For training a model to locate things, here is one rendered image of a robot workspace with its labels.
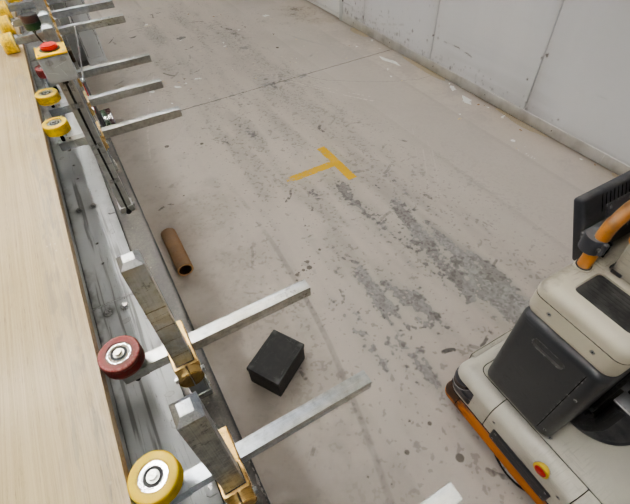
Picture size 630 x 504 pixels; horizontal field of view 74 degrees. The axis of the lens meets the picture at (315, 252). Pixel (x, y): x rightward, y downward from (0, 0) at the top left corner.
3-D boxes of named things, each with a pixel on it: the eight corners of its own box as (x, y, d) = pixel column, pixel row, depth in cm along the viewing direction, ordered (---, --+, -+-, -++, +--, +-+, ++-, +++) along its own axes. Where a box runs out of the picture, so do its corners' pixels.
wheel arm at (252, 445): (362, 377, 89) (363, 367, 86) (371, 390, 87) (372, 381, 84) (162, 492, 75) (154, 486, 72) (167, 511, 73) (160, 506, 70)
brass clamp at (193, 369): (189, 330, 95) (183, 317, 91) (209, 378, 87) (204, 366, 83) (162, 342, 93) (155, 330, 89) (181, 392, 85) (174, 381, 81)
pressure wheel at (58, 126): (66, 142, 151) (50, 113, 143) (85, 144, 150) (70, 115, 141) (52, 155, 146) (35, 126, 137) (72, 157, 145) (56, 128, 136)
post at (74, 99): (132, 202, 142) (71, 71, 109) (136, 210, 139) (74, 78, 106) (119, 206, 141) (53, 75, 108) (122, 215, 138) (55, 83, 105)
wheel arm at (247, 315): (304, 288, 101) (303, 277, 98) (311, 297, 99) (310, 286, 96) (124, 373, 88) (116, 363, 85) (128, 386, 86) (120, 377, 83)
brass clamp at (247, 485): (233, 432, 82) (228, 423, 78) (262, 500, 74) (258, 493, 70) (203, 449, 80) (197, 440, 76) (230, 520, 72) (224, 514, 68)
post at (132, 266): (206, 383, 99) (136, 245, 64) (212, 395, 97) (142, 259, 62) (192, 390, 98) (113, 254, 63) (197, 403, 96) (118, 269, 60)
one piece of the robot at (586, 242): (557, 285, 108) (558, 205, 99) (642, 235, 119) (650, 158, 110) (601, 302, 99) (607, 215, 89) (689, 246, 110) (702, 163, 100)
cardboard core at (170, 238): (173, 225, 224) (191, 261, 207) (177, 236, 230) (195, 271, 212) (158, 231, 222) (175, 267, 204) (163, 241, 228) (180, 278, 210)
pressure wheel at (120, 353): (143, 401, 85) (122, 376, 76) (110, 390, 87) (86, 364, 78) (164, 366, 90) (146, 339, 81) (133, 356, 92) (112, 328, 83)
